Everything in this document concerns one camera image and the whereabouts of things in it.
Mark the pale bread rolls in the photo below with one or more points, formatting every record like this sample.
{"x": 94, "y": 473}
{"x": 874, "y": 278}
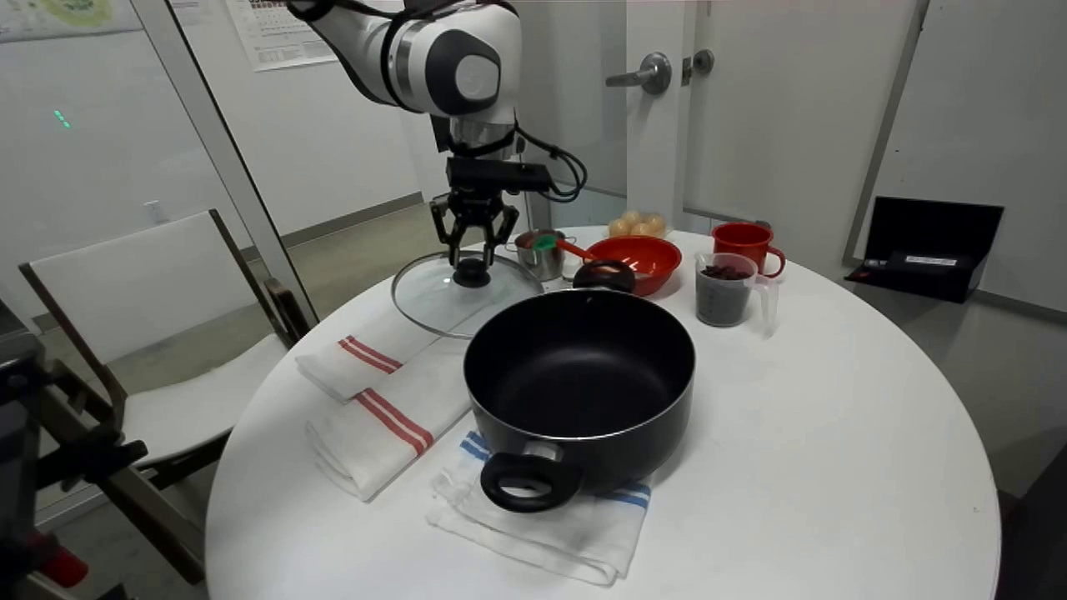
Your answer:
{"x": 638, "y": 225}

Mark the white red-striped towel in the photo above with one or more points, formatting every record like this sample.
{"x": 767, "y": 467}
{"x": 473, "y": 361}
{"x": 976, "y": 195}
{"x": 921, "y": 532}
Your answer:
{"x": 383, "y": 438}
{"x": 355, "y": 356}

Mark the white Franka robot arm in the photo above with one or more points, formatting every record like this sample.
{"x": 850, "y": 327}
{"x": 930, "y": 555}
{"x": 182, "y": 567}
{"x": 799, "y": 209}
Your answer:
{"x": 421, "y": 53}

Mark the steel tin with colourful items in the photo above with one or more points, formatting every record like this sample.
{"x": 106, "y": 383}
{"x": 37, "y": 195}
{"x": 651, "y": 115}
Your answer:
{"x": 539, "y": 256}

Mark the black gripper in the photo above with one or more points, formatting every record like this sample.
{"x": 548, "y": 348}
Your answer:
{"x": 473, "y": 212}

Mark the glass pot lid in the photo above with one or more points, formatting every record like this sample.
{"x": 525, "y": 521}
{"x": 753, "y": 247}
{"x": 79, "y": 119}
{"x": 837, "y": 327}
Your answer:
{"x": 439, "y": 300}

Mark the white folding chair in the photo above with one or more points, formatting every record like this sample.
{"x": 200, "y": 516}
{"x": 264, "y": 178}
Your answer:
{"x": 144, "y": 289}

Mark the white wall poster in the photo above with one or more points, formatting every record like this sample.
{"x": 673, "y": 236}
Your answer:
{"x": 278, "y": 37}

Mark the clear measuring cup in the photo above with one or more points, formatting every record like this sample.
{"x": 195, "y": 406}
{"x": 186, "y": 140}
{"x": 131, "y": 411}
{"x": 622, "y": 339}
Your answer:
{"x": 722, "y": 296}

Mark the red cup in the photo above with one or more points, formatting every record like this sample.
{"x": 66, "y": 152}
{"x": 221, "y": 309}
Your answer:
{"x": 744, "y": 240}

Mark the red bowl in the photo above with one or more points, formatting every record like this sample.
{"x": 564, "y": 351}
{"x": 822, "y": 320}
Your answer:
{"x": 651, "y": 262}

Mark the black tripod stand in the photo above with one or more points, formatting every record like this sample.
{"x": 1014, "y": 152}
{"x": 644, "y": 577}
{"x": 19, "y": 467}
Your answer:
{"x": 34, "y": 445}

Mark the white blue-striped towel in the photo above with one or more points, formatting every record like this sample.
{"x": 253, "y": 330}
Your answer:
{"x": 555, "y": 527}

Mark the black cooking pot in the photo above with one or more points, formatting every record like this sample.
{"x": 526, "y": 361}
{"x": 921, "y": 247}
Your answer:
{"x": 577, "y": 378}

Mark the poster with green circle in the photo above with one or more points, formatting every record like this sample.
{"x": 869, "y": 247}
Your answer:
{"x": 54, "y": 13}

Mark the grey metal partition post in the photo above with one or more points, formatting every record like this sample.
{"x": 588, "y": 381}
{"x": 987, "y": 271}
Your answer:
{"x": 221, "y": 155}

